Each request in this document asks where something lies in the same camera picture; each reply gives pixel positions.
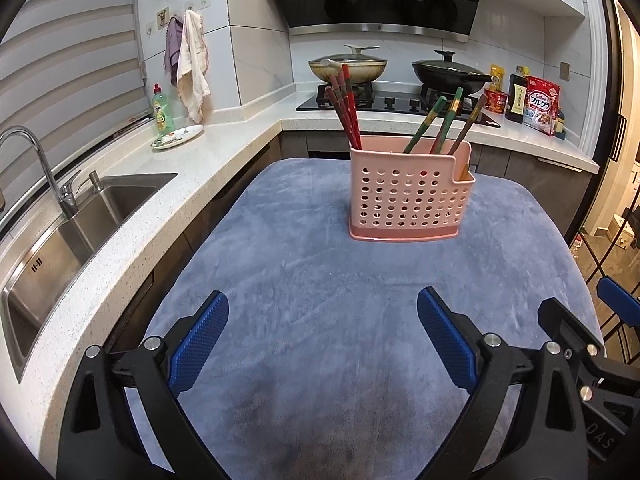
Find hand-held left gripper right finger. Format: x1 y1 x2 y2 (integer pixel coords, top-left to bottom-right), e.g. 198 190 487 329
416 286 593 480

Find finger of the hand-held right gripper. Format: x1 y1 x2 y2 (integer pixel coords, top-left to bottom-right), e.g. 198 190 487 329
596 276 640 323
537 296 606 362

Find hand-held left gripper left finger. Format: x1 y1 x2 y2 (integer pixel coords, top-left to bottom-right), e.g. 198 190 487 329
55 290 231 480

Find pink perforated utensil holder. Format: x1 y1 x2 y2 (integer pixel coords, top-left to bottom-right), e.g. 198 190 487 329
348 135 475 242

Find green chopstick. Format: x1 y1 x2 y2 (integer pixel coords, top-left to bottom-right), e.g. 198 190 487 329
429 86 465 156
402 94 449 155

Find brown chopstick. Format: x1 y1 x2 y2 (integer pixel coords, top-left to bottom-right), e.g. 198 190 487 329
446 92 489 156

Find red chopstick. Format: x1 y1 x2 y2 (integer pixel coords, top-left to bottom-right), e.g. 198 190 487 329
336 72 362 151
341 63 363 151
324 86 362 151
329 76 362 151

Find cardboard box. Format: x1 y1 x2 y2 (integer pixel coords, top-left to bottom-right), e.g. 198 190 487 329
611 214 640 252

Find grey-blue plush blanket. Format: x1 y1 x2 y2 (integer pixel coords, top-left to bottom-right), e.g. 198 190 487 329
124 158 607 480

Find black framed glass door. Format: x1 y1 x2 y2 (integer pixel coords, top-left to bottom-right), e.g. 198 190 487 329
564 0 640 361

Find stainless steel sink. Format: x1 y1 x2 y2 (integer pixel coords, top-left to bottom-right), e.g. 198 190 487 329
0 173 179 384

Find steel soap dispenser pump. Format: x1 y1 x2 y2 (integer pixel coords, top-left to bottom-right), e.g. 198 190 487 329
75 170 101 197

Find red cereal bag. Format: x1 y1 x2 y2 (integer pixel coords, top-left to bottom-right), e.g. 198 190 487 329
523 75 562 136

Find white patterned plate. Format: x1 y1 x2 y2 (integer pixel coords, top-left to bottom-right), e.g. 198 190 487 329
150 124 205 152

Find dark soy sauce bottle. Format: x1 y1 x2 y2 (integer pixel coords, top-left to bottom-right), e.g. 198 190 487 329
505 74 530 124

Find red snack packet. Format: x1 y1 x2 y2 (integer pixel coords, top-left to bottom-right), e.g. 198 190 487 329
483 87 509 114

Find green dish soap bottle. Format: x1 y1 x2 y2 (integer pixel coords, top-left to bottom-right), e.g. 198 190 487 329
152 83 176 135

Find black gas stove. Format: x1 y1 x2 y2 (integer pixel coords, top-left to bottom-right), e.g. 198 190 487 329
295 81 502 129

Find black wok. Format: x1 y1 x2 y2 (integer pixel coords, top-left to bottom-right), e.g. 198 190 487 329
412 62 502 93

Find steel kitchen faucet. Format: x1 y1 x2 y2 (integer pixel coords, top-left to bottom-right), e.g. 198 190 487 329
0 126 84 219

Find white hanging towel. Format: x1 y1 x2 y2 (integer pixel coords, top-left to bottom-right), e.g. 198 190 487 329
175 8 212 124

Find black wok lid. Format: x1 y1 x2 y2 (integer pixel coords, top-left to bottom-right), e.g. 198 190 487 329
415 49 483 75

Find beige cooking pan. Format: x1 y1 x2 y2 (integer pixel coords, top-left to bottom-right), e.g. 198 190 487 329
307 58 389 84

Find purple cloth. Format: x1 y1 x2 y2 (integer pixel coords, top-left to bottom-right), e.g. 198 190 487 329
163 16 186 87

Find glass pan lid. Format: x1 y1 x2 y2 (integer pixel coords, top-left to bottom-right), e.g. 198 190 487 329
310 43 387 67

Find white window blinds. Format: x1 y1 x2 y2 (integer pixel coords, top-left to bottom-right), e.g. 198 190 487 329
0 0 152 171

